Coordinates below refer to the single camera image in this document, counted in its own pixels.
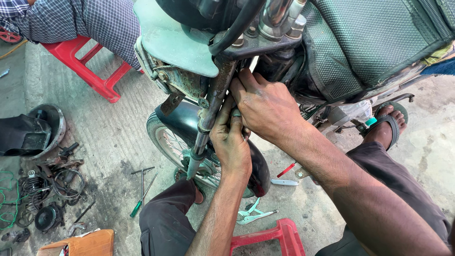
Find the person's left trouser leg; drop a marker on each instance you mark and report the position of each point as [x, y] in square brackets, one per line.
[163, 220]

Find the silver locking pliers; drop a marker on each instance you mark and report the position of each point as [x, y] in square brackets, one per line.
[254, 215]

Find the motorcycle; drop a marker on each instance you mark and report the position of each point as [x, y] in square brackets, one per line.
[270, 46]

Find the person's right hand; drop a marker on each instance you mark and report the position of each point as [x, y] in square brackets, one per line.
[270, 110]

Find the person's right trouser leg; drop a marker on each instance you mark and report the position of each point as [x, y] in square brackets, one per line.
[391, 170]

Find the rusty fork leg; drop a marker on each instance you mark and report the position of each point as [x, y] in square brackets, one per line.
[212, 105]

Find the chrome headlight housing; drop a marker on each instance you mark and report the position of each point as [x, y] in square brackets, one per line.
[58, 122]

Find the textured green tank cover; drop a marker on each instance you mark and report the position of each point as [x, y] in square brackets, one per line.
[362, 35]

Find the person's foot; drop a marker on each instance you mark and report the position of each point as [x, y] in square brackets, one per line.
[199, 193]
[380, 133]

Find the red plastic stool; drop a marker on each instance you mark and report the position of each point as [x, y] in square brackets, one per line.
[67, 51]
[284, 233]

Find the spoked front wheel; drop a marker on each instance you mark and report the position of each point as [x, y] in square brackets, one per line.
[167, 138]

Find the heap of dark motorcycle parts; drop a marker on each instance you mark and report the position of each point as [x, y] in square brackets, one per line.
[53, 177]

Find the pale green front panel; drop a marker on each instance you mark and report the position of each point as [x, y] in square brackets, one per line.
[170, 39]

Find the red strip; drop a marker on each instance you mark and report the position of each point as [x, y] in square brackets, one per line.
[286, 170]

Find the black front fender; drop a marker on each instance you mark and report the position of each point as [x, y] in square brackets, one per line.
[261, 170]

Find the person's right foot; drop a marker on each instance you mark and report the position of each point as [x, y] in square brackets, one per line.
[380, 133]

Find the person's black sandal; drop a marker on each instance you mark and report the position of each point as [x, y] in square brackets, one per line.
[392, 124]

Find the cardboard box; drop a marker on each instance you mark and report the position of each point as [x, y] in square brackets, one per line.
[85, 245]

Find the red wheel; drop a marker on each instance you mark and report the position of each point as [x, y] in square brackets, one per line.
[10, 36]

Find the blue cloth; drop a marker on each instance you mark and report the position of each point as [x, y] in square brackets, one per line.
[440, 68]

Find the person's trouser leg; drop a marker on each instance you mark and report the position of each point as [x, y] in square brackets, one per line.
[163, 220]
[391, 170]

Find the plastic bottle with teal cap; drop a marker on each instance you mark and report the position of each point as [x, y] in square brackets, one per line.
[352, 112]

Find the black round horn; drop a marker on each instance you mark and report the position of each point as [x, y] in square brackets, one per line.
[48, 217]

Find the person's left foot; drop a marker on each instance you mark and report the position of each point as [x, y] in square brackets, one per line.
[199, 193]

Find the black plastic shell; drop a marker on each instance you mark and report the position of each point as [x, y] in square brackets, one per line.
[21, 135]

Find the silver utility knife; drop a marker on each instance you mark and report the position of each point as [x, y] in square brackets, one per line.
[284, 182]

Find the person's left hand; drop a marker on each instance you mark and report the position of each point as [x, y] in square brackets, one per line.
[229, 153]

